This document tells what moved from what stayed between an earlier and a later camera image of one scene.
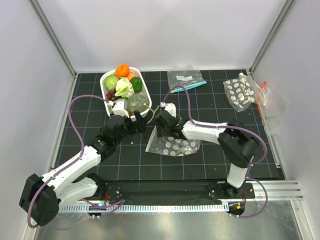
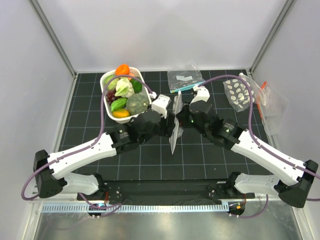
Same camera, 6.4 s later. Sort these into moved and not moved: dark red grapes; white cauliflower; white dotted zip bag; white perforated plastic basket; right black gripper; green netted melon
Moved: right black gripper; white dotted zip bag
Not moved: white perforated plastic basket; white cauliflower; dark red grapes; green netted melon
